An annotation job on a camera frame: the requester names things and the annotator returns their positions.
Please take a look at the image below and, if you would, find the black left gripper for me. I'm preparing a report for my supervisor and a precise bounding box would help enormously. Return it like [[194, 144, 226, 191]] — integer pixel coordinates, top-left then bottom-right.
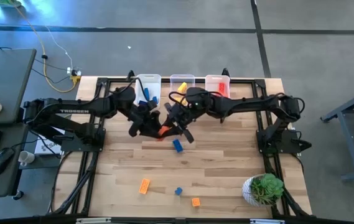
[[129, 111, 165, 139]]

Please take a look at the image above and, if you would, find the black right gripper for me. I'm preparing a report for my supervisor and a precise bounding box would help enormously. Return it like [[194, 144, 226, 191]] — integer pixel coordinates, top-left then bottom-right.
[[165, 104, 195, 144]]

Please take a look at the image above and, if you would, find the white plastic bin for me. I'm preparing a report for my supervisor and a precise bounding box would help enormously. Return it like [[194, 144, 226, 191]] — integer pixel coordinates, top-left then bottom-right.
[[205, 74, 231, 100], [134, 73, 162, 108]]

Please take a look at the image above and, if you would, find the clear plastic bin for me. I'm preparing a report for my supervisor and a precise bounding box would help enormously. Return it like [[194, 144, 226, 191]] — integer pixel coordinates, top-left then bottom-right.
[[169, 73, 196, 106]]

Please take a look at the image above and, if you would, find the yellow power socket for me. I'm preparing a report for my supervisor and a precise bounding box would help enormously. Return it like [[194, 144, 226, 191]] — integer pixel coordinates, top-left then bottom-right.
[[67, 66, 83, 85]]

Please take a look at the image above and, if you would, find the succulent in white pot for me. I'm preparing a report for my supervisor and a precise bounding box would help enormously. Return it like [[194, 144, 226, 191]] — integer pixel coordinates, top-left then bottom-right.
[[241, 172, 285, 208]]

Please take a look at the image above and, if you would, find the white printed box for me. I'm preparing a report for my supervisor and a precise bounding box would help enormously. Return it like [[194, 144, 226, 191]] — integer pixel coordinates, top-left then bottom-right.
[[34, 133, 64, 156]]

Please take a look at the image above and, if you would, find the white cup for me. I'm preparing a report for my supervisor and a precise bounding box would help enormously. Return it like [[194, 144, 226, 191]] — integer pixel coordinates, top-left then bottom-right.
[[17, 150, 36, 167]]

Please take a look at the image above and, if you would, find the grey desk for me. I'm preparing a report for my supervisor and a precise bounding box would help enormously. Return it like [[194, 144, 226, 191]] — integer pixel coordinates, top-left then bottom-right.
[[0, 48, 37, 200]]

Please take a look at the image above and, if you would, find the black computer mouse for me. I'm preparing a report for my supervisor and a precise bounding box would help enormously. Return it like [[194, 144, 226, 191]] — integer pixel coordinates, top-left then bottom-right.
[[0, 147, 16, 177]]

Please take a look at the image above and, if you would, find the grey metal stand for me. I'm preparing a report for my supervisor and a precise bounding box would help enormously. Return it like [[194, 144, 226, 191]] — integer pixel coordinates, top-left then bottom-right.
[[320, 85, 354, 182]]

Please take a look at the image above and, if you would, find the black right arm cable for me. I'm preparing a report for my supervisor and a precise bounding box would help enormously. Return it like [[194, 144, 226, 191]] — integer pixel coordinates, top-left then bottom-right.
[[163, 91, 193, 116]]

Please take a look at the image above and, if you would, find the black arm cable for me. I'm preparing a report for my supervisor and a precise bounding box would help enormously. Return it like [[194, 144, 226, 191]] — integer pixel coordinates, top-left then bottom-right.
[[95, 77, 149, 105], [163, 91, 193, 116]]

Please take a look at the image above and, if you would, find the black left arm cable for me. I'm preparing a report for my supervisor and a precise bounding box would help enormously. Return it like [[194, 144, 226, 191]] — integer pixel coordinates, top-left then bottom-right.
[[95, 77, 149, 105]]

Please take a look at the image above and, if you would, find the black aluminium table frame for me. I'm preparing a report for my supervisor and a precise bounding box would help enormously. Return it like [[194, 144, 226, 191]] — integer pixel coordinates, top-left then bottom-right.
[[47, 68, 313, 218]]

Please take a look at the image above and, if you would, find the white bracket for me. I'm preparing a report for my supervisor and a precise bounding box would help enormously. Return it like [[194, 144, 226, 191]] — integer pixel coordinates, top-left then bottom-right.
[[249, 218, 286, 224], [76, 217, 112, 224]]

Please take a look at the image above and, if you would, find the white floor cable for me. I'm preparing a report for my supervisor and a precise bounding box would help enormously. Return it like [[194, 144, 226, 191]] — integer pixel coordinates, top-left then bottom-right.
[[44, 26, 75, 71]]

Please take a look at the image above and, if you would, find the yellow floor cable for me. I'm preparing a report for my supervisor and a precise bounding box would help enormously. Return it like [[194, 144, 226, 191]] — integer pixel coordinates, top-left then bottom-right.
[[7, 0, 78, 93]]

